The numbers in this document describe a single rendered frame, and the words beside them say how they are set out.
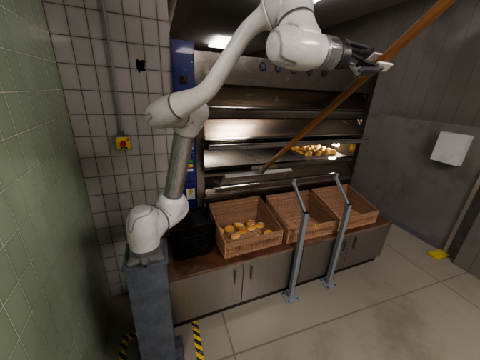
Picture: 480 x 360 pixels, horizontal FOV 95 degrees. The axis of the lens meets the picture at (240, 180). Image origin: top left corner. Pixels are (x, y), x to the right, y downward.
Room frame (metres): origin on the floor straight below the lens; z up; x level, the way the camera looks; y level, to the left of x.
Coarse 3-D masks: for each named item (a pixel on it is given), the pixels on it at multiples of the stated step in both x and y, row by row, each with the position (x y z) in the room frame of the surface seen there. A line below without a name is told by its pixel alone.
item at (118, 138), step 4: (116, 136) 1.52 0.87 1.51; (120, 136) 1.53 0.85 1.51; (124, 136) 1.54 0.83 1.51; (128, 136) 1.54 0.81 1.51; (116, 140) 1.51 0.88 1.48; (120, 140) 1.52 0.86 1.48; (124, 140) 1.53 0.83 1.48; (116, 144) 1.51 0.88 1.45; (128, 144) 1.54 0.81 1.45; (116, 148) 1.51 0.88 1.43; (120, 148) 1.52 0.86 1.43; (124, 148) 1.53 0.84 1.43; (128, 148) 1.54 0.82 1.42
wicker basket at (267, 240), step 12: (216, 204) 1.85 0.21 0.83; (228, 204) 1.90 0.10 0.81; (240, 204) 1.95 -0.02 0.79; (252, 204) 2.00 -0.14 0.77; (264, 204) 1.93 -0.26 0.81; (216, 216) 1.82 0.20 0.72; (228, 216) 1.86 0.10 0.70; (240, 216) 1.92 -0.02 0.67; (252, 216) 1.96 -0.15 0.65; (264, 216) 1.92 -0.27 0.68; (216, 228) 1.60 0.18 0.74; (264, 228) 1.86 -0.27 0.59; (276, 228) 1.72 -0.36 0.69; (216, 240) 1.60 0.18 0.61; (228, 240) 1.64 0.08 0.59; (240, 240) 1.46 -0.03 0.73; (252, 240) 1.51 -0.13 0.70; (264, 240) 1.56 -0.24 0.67; (276, 240) 1.62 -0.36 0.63; (228, 252) 1.42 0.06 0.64; (240, 252) 1.47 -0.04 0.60
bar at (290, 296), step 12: (276, 180) 1.71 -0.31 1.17; (288, 180) 1.75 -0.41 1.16; (336, 180) 1.94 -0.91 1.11; (300, 204) 1.64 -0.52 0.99; (348, 204) 1.76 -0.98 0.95; (348, 216) 1.76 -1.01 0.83; (300, 228) 1.58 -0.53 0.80; (300, 240) 1.56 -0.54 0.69; (336, 240) 1.78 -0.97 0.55; (300, 252) 1.57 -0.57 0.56; (336, 252) 1.75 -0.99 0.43; (288, 300) 1.53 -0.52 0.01
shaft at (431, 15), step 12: (444, 0) 0.69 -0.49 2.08; (456, 0) 0.69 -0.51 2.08; (432, 12) 0.71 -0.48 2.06; (420, 24) 0.73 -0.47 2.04; (408, 36) 0.76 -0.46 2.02; (396, 48) 0.78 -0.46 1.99; (384, 60) 0.81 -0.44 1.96; (360, 84) 0.88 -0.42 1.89; (348, 96) 0.93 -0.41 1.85; (312, 120) 1.08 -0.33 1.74; (300, 132) 1.14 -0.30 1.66; (288, 144) 1.23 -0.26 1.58; (276, 156) 1.32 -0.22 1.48; (264, 168) 1.45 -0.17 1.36
